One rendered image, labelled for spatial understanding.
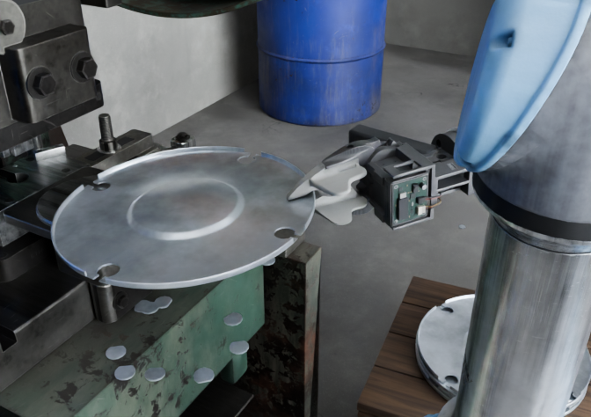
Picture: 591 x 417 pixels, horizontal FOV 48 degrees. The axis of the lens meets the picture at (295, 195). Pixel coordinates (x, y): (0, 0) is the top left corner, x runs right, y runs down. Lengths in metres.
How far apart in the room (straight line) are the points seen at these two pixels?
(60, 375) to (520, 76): 0.59
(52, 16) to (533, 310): 0.57
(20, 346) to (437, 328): 0.74
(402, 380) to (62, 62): 0.75
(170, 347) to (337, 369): 0.90
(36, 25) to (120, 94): 1.97
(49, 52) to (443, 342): 0.81
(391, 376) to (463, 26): 3.07
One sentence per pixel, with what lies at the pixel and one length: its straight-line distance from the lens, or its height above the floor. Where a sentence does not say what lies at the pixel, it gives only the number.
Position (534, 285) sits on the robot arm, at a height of 0.91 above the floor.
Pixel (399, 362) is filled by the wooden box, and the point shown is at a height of 0.35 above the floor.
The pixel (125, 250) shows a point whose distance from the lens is 0.70.
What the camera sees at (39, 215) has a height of 0.78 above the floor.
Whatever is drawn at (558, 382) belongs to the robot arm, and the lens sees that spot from 0.54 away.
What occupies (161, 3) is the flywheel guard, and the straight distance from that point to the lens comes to 1.09.
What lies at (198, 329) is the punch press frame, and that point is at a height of 0.61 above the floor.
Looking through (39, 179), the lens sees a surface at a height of 0.78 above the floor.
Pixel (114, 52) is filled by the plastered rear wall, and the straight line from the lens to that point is 2.68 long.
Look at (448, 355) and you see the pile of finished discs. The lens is 1.19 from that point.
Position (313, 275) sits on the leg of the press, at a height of 0.58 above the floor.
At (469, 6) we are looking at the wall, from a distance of 4.00.
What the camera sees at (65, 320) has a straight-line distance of 0.82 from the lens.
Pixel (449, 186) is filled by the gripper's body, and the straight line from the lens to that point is 0.76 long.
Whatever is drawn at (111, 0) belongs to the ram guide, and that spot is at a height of 1.00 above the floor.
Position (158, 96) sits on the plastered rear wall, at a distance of 2.92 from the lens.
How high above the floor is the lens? 1.17
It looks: 29 degrees down
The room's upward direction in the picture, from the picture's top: straight up
